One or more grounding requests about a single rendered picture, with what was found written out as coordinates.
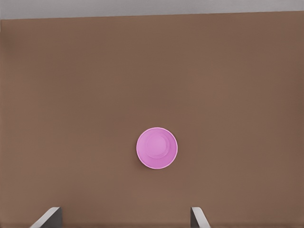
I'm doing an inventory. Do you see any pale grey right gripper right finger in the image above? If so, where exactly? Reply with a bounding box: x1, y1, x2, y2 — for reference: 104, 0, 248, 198
191, 206, 211, 228

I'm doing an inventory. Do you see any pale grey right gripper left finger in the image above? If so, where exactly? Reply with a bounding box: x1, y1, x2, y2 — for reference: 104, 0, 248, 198
29, 206, 62, 228

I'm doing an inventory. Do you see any pink bowl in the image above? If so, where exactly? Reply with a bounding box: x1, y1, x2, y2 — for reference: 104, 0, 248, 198
136, 127, 178, 170

